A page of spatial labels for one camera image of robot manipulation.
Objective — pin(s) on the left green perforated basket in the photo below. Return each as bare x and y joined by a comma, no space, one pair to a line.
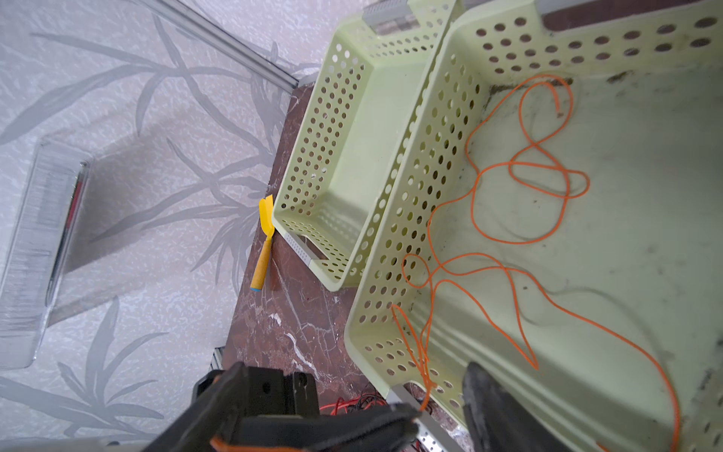
349,147

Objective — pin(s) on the clear plastic wall shelf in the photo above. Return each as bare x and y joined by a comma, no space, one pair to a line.
39,247

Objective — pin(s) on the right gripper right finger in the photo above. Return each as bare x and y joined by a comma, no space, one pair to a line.
498,422

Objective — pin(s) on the green perforated basket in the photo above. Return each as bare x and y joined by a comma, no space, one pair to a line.
349,147
557,218

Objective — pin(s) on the yellow plastic scoop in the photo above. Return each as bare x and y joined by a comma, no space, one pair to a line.
266,220

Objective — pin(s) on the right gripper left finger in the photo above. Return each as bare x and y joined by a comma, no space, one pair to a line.
196,427

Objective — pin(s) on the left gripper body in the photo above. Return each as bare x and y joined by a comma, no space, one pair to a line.
271,392

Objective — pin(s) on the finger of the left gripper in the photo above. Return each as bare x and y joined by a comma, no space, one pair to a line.
381,428

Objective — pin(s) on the middle green perforated basket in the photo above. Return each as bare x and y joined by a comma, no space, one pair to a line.
557,218

